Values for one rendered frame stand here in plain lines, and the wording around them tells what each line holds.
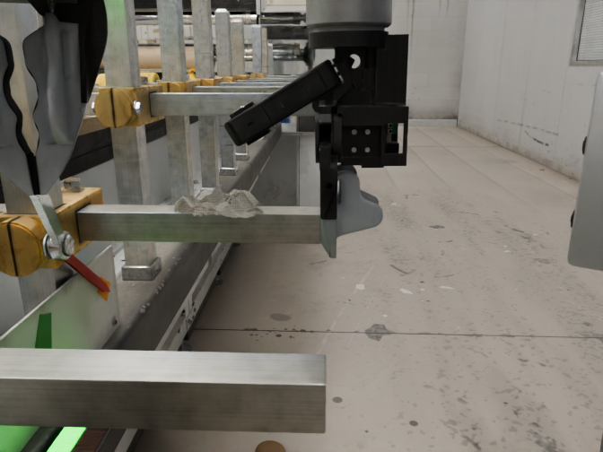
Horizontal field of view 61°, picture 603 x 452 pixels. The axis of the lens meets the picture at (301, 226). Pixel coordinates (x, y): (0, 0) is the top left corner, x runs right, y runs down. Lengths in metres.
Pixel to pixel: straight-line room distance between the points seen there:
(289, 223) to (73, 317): 0.23
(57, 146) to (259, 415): 0.18
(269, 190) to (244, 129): 2.74
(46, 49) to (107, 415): 0.19
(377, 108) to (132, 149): 0.38
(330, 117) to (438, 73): 9.04
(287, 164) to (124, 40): 2.51
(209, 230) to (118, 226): 0.09
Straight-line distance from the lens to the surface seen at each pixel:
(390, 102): 0.48
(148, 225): 0.52
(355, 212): 0.49
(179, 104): 0.75
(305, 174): 3.05
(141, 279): 0.78
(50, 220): 0.44
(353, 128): 0.47
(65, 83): 0.30
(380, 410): 1.68
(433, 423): 1.66
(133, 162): 0.74
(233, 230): 0.51
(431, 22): 9.48
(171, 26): 0.97
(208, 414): 0.29
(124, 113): 0.70
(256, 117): 0.48
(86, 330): 0.58
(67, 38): 0.31
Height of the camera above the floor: 1.00
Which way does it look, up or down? 17 degrees down
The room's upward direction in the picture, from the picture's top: straight up
